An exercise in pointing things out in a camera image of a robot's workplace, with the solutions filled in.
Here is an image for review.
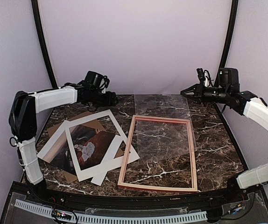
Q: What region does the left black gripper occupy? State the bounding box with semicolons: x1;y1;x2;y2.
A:
87;89;119;107

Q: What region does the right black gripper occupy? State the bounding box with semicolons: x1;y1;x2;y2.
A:
181;80;230;106

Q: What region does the printed photo of painting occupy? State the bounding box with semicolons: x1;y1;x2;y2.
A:
37;120;128;187

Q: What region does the clear acrylic sheet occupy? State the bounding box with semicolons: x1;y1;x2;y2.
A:
134;95;191;163

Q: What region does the white photo mat border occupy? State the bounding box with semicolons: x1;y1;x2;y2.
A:
64;110;127;181

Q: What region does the wooden picture frame red edge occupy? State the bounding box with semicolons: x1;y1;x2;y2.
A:
117;115;199;193

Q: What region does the brown backing board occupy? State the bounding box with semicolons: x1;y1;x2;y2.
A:
47;111;131;184

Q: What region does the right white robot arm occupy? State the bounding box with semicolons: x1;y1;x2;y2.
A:
180;68;268;203

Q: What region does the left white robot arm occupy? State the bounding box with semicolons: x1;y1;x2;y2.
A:
8;76;119;185

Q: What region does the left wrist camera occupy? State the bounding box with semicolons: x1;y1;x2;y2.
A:
99;76;110;94

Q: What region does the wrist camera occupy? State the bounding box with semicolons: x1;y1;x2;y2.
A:
99;76;110;94
197;68;212;87

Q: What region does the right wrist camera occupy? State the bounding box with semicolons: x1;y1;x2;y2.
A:
197;68;212;87

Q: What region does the right black corner post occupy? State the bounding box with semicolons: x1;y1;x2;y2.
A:
214;0;239;82

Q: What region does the black corner post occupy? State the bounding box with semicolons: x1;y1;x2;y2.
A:
31;0;58;88
214;0;239;82

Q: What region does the black front table rail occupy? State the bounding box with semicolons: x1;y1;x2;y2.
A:
7;182;260;211

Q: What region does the left black corner post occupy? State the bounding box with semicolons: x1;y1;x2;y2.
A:
31;0;58;88

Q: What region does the grey slotted cable duct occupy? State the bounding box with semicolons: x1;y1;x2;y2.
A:
14;199;208;224

